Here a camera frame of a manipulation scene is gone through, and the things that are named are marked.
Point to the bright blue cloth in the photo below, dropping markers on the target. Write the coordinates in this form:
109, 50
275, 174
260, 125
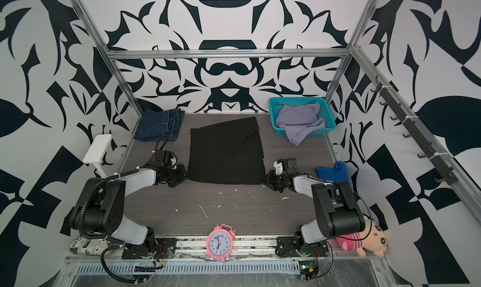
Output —
336, 174

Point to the pink plush pig toy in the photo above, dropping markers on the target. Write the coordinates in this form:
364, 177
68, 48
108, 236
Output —
371, 239

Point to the white box on stand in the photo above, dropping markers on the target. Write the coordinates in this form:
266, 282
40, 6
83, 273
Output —
96, 152

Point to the black coat hook rail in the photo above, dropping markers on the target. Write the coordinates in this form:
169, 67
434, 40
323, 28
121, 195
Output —
448, 170

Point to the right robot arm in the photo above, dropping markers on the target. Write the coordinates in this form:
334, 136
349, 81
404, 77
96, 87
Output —
336, 209

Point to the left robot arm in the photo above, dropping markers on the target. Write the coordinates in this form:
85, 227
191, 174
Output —
99, 211

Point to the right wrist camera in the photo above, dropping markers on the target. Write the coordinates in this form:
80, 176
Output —
278, 166

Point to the black garment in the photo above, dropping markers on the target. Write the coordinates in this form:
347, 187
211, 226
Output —
227, 153

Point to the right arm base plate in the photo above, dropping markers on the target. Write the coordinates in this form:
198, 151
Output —
290, 247

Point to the small green circuit board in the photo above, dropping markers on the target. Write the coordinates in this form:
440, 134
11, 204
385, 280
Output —
308, 270

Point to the white slotted cable duct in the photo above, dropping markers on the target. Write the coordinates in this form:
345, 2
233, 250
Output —
203, 267

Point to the lavender garment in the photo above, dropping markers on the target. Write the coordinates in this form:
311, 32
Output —
299, 121

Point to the dark blue denim skirt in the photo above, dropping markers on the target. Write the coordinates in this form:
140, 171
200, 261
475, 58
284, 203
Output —
154, 125

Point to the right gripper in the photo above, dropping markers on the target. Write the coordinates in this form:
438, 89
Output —
268, 180

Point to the pink alarm clock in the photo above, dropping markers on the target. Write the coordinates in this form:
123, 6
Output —
220, 242

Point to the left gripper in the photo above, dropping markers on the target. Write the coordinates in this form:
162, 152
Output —
183, 175

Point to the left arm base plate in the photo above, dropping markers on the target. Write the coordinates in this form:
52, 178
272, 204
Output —
163, 248

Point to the teal plastic basket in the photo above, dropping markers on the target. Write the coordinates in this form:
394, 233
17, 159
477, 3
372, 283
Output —
276, 105

